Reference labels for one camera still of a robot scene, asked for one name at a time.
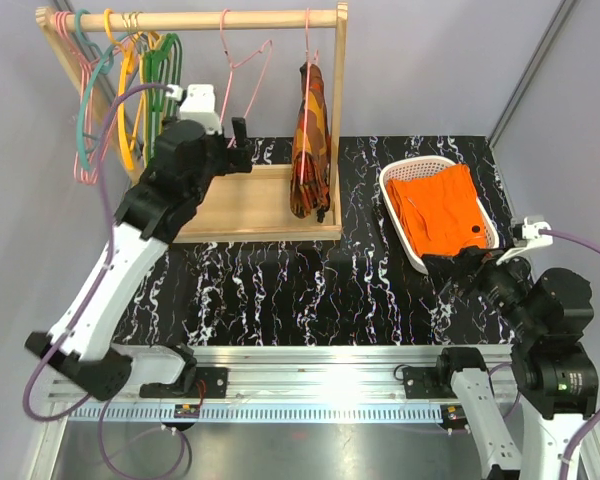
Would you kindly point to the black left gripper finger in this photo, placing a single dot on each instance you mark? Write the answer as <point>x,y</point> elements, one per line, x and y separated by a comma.
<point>239,161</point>
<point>240,137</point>

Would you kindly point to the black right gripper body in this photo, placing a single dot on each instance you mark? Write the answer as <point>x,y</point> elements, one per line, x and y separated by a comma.
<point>483,262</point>

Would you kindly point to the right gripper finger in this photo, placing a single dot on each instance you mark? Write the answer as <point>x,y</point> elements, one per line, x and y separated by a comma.
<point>444,267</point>
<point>457,288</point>

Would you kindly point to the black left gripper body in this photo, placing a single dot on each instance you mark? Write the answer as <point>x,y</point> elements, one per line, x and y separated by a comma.
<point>216,155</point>

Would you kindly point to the orange trousers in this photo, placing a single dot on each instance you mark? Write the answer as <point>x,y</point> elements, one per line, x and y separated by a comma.
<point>439,214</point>

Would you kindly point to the pink wire hanger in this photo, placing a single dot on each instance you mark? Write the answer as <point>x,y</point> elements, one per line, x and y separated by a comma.
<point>265,50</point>
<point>310,119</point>

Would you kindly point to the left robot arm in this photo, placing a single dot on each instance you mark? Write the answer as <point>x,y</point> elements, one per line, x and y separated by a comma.
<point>80,347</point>

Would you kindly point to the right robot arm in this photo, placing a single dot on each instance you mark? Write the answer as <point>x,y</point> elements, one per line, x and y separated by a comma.
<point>556,380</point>

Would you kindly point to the camouflage patterned trousers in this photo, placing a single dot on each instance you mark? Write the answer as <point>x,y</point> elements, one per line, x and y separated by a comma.
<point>314,194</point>

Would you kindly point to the green plastic hanger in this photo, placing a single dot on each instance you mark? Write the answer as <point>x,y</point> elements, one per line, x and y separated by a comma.
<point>163,65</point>

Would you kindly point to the pink empty hanger left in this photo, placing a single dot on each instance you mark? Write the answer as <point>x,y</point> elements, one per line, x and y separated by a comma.
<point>59,20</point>

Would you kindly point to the teal plastic hanger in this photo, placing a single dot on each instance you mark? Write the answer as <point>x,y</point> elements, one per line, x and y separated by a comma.
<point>86,141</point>

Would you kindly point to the wooden clothes rack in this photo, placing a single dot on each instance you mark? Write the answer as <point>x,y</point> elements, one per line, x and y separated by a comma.
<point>254,206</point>

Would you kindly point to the white perforated plastic basket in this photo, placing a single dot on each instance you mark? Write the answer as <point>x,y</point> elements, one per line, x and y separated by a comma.
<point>422,167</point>

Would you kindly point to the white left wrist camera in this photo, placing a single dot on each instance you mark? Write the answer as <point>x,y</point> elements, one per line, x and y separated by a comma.
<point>197,102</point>

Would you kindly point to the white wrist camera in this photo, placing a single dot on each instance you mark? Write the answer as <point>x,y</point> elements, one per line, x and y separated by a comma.
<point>197,102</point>
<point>528,234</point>

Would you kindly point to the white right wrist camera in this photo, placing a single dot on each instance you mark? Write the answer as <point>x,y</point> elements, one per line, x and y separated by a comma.
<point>528,234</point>

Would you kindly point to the aluminium mounting rail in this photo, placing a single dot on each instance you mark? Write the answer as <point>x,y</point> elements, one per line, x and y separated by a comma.
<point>342,380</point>

